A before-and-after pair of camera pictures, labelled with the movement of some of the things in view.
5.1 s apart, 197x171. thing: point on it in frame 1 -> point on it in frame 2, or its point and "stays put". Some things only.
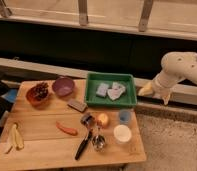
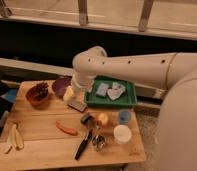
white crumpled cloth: x=116 y=90 stays put
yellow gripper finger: x=145 y=90 -> x=68 y=94
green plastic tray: x=110 y=90 stays put
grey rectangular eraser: x=78 y=106 stays put
